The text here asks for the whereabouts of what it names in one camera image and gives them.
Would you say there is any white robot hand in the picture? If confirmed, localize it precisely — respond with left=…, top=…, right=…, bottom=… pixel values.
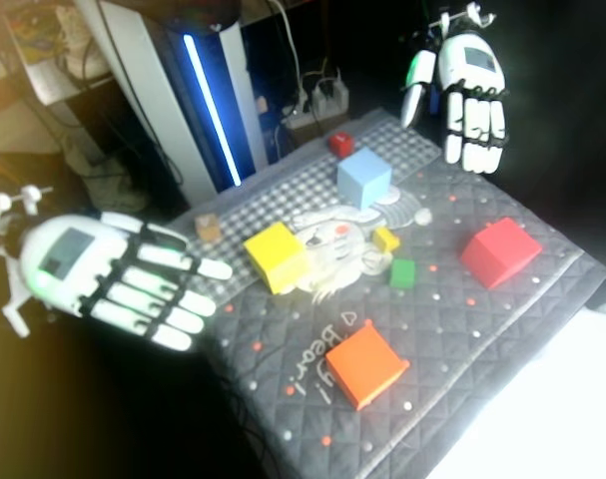
left=399, top=30, right=509, bottom=175
left=20, top=212, right=234, bottom=353

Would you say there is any light blue cube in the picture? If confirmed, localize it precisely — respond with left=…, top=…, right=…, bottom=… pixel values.
left=335, top=147, right=393, bottom=212

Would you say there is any large yellow cube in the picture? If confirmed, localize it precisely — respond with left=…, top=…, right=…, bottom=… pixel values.
left=242, top=222, right=311, bottom=295

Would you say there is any small wooden cube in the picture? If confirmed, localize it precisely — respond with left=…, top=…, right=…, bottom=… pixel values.
left=193, top=213, right=223, bottom=244

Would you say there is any small red cube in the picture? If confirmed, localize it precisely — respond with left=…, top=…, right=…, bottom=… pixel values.
left=327, top=132, right=356, bottom=159

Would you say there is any large red block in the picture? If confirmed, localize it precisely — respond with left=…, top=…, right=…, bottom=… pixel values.
left=459, top=217, right=543, bottom=290

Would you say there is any small yellow half-round block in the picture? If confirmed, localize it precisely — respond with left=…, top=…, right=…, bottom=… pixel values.
left=371, top=227, right=401, bottom=253

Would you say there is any small green cube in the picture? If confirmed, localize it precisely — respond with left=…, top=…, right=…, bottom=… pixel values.
left=388, top=257, right=416, bottom=289

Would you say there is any large orange cube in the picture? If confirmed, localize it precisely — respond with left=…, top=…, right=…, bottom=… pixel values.
left=324, top=318, right=412, bottom=412

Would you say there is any beige crumpled cloth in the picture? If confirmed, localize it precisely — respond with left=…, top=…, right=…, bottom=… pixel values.
left=62, top=134, right=150, bottom=215

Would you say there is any white plug adapter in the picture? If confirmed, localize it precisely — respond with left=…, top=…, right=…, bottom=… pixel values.
left=309, top=74, right=351, bottom=114

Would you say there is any white power strip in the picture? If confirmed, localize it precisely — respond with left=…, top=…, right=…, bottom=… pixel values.
left=281, top=107, right=351, bottom=132

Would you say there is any white tower with blue light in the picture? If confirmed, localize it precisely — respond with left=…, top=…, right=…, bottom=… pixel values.
left=75, top=0, right=270, bottom=207

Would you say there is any cluttered white shelf box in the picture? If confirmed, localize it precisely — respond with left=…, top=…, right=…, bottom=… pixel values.
left=2, top=0, right=115, bottom=106

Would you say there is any grey quilt with bear print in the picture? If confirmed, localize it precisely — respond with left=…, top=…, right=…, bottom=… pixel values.
left=167, top=107, right=606, bottom=479

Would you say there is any white cable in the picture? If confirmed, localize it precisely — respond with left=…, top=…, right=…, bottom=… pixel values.
left=270, top=0, right=309, bottom=112

